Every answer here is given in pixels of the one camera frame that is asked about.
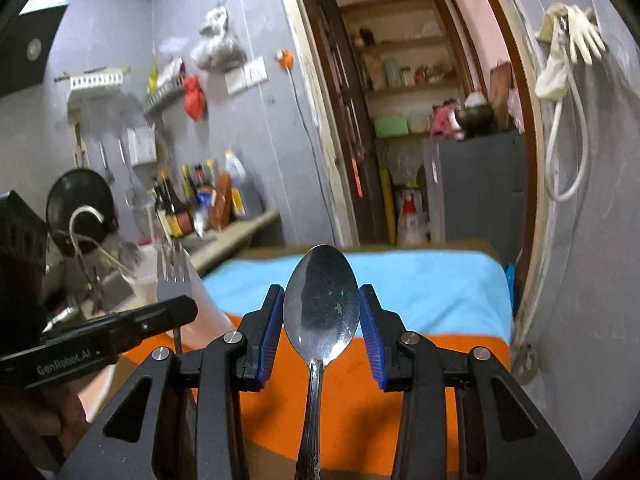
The yellow stick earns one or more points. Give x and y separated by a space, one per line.
387 205

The white wall rack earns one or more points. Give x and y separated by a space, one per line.
95 80

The metal ladle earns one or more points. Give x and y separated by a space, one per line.
109 177

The black wok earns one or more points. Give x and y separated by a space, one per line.
85 187

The yellow packet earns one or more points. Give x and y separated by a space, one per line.
153 77

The grey cabinet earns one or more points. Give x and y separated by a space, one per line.
480 190

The black range hood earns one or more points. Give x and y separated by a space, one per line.
25 60

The black pot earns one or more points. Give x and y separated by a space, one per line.
475 117

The white wall box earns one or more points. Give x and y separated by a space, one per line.
141 145

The kitchen counter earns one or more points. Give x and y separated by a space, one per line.
235 235

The pink bag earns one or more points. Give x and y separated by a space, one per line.
442 120

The white sack red label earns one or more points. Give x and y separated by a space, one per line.
412 217

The wooden door frame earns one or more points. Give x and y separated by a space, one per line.
305 60

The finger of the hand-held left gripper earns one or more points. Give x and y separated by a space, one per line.
150 317

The large oil jug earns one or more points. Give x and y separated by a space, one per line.
235 170

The white switch panel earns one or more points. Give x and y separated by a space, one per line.
247 76

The orange wall socket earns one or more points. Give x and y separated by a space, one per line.
285 58

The orange cloth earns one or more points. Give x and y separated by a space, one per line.
350 410

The green box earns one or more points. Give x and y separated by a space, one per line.
391 126

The white rubber glove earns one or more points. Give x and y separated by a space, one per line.
552 77
585 35

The red plastic bag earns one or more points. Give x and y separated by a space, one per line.
195 97

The metal skimmer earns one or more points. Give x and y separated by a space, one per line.
132 197

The white cup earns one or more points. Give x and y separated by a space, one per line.
205 315

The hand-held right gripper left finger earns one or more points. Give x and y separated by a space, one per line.
270 340

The person's left hand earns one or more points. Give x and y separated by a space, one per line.
45 412

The clear plastic bag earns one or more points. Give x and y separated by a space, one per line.
217 50

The row of sauce bottles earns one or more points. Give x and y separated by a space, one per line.
175 215

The metal wall shelf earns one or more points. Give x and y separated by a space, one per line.
165 97

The silver fork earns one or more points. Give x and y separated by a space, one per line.
172 280

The blue packet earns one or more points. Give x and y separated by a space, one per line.
510 285

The wooden shelf unit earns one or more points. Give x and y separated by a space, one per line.
415 87

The light blue cloth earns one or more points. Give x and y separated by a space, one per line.
425 290

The curved white faucet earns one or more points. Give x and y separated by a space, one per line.
82 208

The dark brown door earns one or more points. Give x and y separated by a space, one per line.
345 110

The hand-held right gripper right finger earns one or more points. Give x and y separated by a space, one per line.
372 340

